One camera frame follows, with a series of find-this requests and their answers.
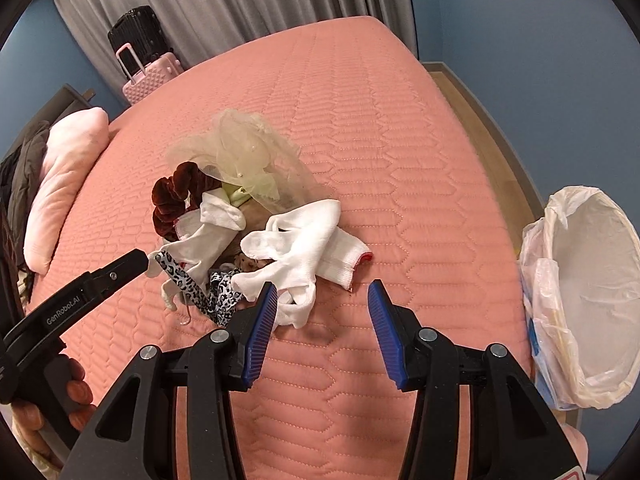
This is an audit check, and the leopard print satin scrunchie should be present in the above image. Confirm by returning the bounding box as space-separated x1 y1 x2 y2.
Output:
152 250 244 327

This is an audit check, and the white sock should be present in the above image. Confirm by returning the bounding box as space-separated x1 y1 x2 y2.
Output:
232 200 373 328

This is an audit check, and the white cloth piece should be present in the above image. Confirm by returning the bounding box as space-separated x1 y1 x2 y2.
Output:
146 188 246 290

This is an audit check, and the white lined trash bin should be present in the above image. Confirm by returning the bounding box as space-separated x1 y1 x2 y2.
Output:
518 186 639 411

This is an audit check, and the left human hand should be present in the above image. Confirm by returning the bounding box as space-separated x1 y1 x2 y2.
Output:
11 354 96 464

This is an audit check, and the dark red velvet scrunchie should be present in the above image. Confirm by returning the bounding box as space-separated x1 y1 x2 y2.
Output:
152 162 221 242

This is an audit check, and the cream tulle bow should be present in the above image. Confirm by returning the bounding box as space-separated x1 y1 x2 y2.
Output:
166 108 329 214

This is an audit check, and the pink quilted bed mattress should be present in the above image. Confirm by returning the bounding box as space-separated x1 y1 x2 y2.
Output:
32 18 532 479

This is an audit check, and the dark clothes pile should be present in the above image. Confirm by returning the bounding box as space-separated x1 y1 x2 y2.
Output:
1 120 50 306

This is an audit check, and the pink pillow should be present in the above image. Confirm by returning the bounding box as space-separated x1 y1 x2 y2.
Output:
23 107 111 275

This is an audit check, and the pink suitcase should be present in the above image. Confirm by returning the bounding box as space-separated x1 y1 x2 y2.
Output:
115 42 183 105

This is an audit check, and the black suitcase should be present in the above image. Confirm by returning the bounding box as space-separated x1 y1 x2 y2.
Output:
107 6 172 66

